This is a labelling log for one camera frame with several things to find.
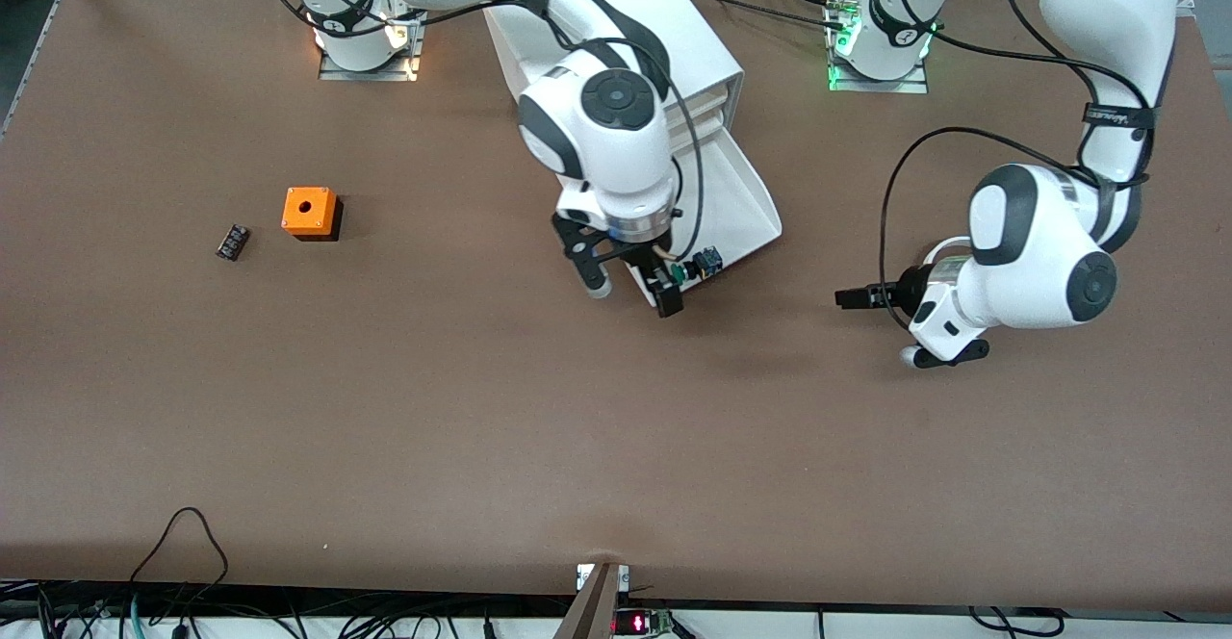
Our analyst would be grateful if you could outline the thin black looped cable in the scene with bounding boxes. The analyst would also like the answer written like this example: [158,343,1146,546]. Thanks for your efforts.
[130,507,229,587]

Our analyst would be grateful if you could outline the black coiled cable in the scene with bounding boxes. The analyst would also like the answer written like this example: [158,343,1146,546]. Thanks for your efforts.
[967,606,1065,638]

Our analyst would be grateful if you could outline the orange button box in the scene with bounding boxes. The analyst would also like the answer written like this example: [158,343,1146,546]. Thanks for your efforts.
[281,187,344,242]

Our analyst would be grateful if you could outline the small device with red light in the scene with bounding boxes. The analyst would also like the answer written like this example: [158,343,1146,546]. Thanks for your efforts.
[613,608,675,636]

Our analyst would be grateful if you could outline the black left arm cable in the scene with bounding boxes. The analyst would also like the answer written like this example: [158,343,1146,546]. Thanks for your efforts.
[879,0,1156,332]

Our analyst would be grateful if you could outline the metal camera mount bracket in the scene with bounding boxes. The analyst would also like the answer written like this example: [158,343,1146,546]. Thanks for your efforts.
[553,562,631,639]

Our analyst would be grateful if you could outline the green push button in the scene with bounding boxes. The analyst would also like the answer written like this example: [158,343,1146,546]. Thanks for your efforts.
[671,246,724,286]

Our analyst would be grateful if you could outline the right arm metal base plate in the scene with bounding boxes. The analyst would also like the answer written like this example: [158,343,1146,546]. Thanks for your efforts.
[318,18,424,83]

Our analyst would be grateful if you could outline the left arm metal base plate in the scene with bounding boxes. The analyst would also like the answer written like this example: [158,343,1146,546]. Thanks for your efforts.
[826,0,930,94]

